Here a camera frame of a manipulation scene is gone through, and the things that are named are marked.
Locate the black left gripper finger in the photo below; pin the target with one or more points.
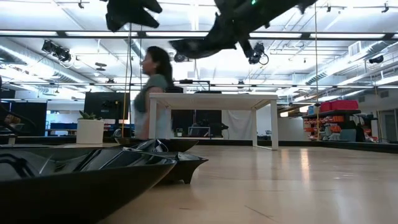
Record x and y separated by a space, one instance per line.
144 20
150 6

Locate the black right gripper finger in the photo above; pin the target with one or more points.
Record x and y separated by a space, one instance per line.
224 34

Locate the black wavy mini plate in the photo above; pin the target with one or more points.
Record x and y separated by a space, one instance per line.
77 193
183 144
127 141

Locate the black teardrop mini plate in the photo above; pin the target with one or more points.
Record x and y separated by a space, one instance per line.
152 145

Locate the black square mini plate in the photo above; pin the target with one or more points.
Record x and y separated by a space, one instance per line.
186 169

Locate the person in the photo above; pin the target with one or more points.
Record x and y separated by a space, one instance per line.
160 67

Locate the black overhead crossbar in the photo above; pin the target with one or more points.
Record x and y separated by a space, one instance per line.
306 35

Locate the white perforated shelf riser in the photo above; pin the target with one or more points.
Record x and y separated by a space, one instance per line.
214 101

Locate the black ceiling spotlight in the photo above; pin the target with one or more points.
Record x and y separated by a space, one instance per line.
49 46
63 55
376 59

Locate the white hanging sheet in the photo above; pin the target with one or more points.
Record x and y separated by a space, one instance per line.
237 124

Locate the black monitor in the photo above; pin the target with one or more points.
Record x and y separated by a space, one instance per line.
105 105

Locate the small green succulent plant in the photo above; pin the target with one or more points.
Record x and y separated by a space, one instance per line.
88 115

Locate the red storage bin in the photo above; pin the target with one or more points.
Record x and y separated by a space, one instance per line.
344 105
325 107

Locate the white plant pot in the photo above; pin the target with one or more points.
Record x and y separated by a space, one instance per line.
90 132

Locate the blue workbench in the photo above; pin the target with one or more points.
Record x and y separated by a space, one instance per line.
63 126

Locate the black storage rack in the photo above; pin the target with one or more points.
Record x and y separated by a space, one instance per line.
351 127

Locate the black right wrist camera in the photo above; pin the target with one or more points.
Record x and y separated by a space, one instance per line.
256 53

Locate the round ceiling dome camera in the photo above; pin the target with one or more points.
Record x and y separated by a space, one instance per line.
179 57

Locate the silver ventilation duct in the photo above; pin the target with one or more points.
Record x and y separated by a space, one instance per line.
18 59
342 67

